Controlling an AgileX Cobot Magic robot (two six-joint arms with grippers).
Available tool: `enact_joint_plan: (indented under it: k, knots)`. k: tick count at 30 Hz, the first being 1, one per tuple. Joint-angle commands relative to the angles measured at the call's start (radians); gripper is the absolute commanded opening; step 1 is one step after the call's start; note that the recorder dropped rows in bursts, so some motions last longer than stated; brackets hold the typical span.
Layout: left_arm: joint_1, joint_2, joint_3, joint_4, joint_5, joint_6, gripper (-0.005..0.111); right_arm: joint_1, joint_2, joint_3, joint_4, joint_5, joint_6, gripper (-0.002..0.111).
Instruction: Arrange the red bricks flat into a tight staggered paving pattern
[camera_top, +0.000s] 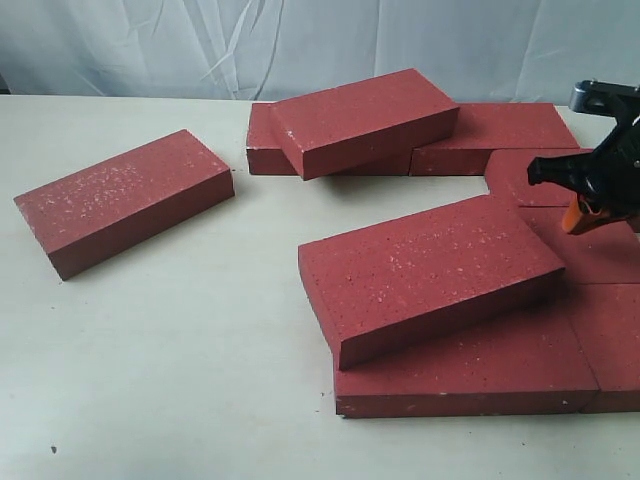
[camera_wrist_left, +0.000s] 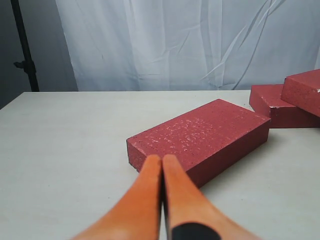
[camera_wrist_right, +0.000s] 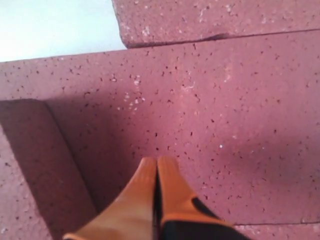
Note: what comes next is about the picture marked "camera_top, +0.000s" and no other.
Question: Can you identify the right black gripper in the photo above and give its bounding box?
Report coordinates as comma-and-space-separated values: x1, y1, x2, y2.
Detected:
527, 115, 639, 235

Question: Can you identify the red brick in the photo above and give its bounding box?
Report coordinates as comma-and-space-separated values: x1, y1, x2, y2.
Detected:
518, 207, 640, 284
298, 194, 565, 370
269, 68, 460, 180
409, 103, 579, 176
14, 129, 235, 280
485, 148, 590, 207
567, 284, 639, 413
334, 311, 599, 418
246, 102, 411, 176

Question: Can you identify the tilted red brick top back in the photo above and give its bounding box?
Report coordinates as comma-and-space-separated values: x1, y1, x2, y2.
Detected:
269, 68, 460, 180

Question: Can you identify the blue-grey backdrop cloth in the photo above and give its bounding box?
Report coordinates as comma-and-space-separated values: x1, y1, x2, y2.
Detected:
1, 1, 639, 104

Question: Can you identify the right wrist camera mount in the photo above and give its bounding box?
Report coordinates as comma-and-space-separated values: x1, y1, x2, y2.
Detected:
569, 80, 639, 119

